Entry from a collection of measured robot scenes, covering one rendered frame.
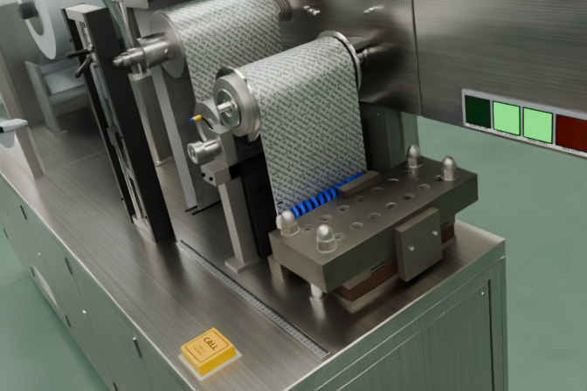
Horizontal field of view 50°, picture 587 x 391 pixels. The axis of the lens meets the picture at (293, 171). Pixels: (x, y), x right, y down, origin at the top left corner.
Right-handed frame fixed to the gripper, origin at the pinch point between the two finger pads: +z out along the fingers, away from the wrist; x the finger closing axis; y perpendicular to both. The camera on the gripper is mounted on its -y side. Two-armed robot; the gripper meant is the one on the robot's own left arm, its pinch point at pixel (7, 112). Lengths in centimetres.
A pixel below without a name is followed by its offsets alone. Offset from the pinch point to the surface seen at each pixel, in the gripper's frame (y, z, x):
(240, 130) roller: -6, 10, 61
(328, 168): 6, 23, 72
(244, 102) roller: -12, 9, 63
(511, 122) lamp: -9, 30, 105
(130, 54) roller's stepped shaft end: -15.4, 11.1, 32.8
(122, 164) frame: 13.4, 11.4, 22.2
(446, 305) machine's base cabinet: 26, 19, 100
